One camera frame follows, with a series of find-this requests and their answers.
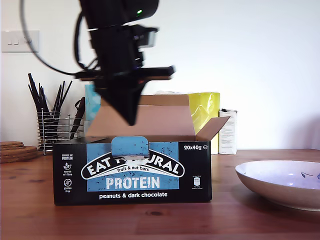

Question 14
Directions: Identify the black stick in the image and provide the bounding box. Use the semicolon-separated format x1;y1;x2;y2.
59;79;74;112
38;83;49;112
27;73;50;118
51;84;63;113
27;84;42;118
56;80;66;112

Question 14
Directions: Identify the long black cable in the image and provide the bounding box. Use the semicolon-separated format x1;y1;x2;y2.
19;0;81;76

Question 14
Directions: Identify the white wall switch plate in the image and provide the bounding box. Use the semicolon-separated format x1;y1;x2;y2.
1;30;40;54

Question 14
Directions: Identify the large round cork trivet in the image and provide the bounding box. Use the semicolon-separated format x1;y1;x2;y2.
0;151;46;165
0;146;38;159

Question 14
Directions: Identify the light blue tissue box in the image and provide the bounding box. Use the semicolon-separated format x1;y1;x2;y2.
83;83;102;137

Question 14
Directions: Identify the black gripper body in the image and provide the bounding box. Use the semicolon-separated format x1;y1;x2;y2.
74;23;176;89

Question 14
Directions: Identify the chrome wire utensil holder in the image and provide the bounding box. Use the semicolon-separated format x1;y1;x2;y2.
37;108;86;156

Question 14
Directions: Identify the white shallow bowl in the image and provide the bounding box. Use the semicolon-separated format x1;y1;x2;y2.
234;160;320;213

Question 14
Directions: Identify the dark wooden utensil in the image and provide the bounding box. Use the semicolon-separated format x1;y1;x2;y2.
69;96;86;140

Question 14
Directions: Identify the white printed carton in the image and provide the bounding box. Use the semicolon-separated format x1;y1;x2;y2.
218;108;238;155

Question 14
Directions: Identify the white plastic wrapped pack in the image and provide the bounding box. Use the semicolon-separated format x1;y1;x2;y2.
153;90;188;96

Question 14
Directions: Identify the black blue snack bar carton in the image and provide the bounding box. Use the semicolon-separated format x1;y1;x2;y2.
52;94;231;206

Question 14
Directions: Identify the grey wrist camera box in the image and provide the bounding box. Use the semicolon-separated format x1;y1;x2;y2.
134;26;160;49

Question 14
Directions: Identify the yellow plastic wrapped pack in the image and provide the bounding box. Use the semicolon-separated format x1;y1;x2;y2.
187;92;221;155

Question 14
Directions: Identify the looped black cable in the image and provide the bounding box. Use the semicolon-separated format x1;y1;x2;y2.
74;13;101;73

